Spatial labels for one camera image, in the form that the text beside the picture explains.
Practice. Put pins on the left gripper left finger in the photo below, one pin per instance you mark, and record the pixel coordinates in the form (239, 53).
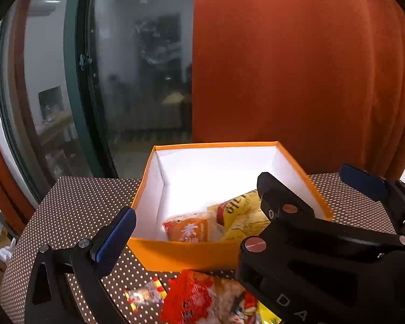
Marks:
(49, 297)

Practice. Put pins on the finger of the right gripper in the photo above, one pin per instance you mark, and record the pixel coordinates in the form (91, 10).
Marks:
(390, 193)

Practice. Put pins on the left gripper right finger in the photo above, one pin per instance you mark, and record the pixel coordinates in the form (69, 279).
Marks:
(284, 208)

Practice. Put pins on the yellow honey butter chips bag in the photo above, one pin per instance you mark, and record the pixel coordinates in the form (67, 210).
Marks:
(240, 217)

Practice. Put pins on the yellow cartoon noodle snack packet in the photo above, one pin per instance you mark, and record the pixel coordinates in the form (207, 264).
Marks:
(265, 315)

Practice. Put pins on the small red yellow candy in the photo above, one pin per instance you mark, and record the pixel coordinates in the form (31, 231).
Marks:
(152, 292)

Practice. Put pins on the orange bread packet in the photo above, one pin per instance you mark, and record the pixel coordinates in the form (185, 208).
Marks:
(194, 228)

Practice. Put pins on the red cartoon face snack bag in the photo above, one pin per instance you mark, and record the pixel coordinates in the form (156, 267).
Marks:
(196, 297)

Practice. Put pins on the orange curtain left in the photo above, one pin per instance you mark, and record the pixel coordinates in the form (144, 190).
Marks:
(15, 207)

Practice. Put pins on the orange curtain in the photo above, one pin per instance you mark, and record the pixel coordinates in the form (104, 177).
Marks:
(15, 207)
(325, 78)

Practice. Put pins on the orange cardboard box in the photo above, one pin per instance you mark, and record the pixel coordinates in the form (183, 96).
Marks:
(189, 178)

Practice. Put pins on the orange curtain right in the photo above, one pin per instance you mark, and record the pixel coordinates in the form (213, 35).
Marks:
(325, 78)

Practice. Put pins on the green framed glass door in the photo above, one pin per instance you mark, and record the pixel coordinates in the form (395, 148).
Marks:
(89, 87)

